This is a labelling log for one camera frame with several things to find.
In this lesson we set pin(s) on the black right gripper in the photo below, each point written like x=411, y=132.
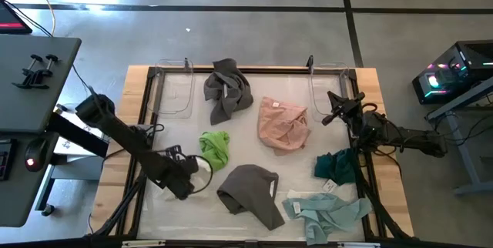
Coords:
x=348, y=107

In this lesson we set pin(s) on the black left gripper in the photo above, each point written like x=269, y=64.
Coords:
x=179, y=182

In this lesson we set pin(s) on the lime green towel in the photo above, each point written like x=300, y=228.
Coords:
x=215, y=148

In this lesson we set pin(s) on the pink towel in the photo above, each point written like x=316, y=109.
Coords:
x=283, y=125

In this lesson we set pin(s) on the dark teal towel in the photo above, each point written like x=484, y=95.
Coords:
x=335, y=167

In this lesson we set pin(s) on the brown-grey waffle towel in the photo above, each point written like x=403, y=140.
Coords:
x=246, y=190

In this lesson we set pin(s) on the dark grey towel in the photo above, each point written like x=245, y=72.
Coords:
x=227, y=94

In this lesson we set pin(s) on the light mint towel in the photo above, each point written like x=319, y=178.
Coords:
x=327, y=213

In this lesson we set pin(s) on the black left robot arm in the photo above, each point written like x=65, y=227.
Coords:
x=127, y=140

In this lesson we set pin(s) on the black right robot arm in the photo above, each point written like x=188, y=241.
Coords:
x=408, y=136

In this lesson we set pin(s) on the clear plastic bin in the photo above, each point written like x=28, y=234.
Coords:
x=321, y=94
x=173, y=94

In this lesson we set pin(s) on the black lit computer case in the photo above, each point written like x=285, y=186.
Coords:
x=443, y=82

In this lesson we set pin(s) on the grey desk with legs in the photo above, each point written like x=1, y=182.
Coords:
x=466, y=155

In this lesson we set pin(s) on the black computer mouse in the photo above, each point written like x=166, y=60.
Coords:
x=36, y=153

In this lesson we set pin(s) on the black desk clamp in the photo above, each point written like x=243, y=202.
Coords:
x=27, y=80
x=46, y=72

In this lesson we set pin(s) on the grey side desk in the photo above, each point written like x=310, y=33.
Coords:
x=31, y=94

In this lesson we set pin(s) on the black keyboard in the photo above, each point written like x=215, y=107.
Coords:
x=5, y=159

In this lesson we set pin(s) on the dark monitor with red stripe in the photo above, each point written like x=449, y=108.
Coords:
x=11, y=21

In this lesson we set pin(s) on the black metal table frame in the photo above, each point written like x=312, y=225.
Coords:
x=269, y=70

